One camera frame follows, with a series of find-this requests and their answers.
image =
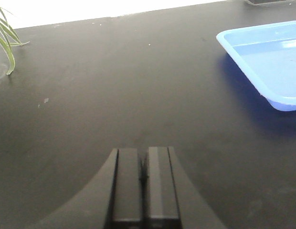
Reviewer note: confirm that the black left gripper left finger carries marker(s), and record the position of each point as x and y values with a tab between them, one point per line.
111	200

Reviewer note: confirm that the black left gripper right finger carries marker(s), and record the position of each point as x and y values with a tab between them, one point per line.
171	199

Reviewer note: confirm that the blue plastic tray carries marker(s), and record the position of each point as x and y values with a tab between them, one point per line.
266	54

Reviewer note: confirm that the green plant leaves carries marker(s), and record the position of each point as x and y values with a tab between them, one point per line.
8	39

